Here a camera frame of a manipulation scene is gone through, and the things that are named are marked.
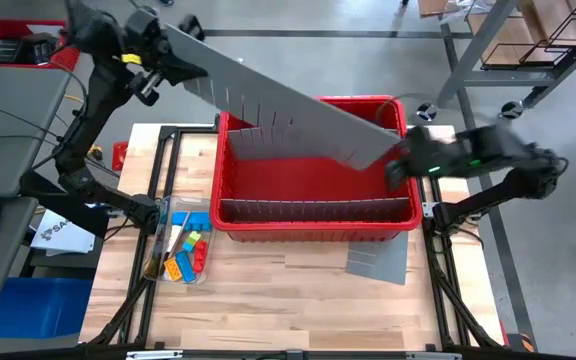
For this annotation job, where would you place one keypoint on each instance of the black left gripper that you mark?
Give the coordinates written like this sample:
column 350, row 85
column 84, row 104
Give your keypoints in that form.
column 145, row 60

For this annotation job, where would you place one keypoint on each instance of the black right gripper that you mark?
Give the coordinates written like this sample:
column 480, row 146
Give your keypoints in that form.
column 433, row 152

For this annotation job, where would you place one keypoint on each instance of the large red plastic bin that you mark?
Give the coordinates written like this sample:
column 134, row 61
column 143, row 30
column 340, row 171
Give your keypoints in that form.
column 318, row 180

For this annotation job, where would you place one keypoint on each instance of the grey plastic divider panel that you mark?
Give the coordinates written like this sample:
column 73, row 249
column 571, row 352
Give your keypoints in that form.
column 318, row 210
column 253, row 147
column 268, row 100
column 383, row 260

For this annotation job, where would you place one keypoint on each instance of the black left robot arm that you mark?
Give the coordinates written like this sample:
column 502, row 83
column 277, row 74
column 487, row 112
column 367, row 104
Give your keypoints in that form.
column 100, row 95

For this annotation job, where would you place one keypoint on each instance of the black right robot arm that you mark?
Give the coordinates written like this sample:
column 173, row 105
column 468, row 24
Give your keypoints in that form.
column 518, row 180

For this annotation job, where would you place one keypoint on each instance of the black cart caster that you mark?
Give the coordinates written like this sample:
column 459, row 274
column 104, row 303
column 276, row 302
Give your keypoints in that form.
column 427, row 112
column 510, row 110

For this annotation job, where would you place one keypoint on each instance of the red table clamp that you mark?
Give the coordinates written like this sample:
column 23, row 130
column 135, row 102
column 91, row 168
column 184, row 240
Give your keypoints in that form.
column 119, row 155

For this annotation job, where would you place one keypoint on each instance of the red plastic basket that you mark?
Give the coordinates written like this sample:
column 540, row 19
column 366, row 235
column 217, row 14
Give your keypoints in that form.
column 60, row 61

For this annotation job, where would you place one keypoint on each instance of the black floor tape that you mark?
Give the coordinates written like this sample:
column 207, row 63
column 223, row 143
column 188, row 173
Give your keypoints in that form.
column 513, row 280
column 318, row 33

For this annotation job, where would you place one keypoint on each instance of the white paper sheet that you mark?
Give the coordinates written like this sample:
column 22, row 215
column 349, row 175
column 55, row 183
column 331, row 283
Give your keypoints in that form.
column 43, row 29

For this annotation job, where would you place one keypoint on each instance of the clear plastic tray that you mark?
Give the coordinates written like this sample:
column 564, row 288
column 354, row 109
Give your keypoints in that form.
column 208, row 200

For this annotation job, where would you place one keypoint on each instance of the black devices in basket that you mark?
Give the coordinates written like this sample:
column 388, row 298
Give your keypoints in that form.
column 25, row 50

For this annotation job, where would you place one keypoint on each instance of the wide blue toy block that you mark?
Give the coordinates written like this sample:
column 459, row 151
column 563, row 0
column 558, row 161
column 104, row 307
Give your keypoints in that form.
column 195, row 220

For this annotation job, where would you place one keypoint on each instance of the cardboard box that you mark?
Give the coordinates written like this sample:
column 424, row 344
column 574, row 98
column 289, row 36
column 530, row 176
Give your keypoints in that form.
column 435, row 6

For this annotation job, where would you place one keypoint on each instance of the wooden cart boards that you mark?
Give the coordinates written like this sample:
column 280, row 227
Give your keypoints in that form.
column 505, row 35

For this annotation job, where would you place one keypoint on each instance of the thin grey stick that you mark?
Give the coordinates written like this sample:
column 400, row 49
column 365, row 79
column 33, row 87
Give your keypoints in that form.
column 180, row 231

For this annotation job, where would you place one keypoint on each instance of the white printed card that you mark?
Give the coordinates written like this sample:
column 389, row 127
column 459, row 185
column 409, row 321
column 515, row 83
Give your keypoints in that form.
column 174, row 239

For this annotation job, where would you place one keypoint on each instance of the green toy block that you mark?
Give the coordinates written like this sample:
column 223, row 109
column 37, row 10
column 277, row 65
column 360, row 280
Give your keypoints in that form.
column 191, row 241

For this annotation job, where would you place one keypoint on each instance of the black support bar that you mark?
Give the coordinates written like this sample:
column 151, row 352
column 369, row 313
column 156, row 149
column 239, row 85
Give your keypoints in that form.
column 48, row 195

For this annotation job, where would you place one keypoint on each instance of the red studded toy block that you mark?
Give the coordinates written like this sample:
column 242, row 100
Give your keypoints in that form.
column 199, row 256

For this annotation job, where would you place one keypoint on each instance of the long blue toy block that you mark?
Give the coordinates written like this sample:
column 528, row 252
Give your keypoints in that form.
column 186, row 267

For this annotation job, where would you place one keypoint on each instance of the orange toy block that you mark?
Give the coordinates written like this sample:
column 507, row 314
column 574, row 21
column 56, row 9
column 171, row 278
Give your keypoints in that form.
column 173, row 270

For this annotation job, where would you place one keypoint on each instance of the white printed paper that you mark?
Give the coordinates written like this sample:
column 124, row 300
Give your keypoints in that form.
column 63, row 237

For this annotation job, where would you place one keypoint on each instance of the blue plastic crate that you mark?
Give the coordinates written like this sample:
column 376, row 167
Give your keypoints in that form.
column 28, row 305

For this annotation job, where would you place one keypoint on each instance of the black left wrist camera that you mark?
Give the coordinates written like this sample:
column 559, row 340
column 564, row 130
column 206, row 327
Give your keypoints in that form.
column 143, row 24

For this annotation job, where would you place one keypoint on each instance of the black aluminium rig frame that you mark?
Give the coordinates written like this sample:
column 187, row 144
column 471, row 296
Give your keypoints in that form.
column 193, row 129

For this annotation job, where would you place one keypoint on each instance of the grey metal cart frame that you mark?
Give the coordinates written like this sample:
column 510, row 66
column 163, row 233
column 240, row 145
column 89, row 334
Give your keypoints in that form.
column 478, row 45

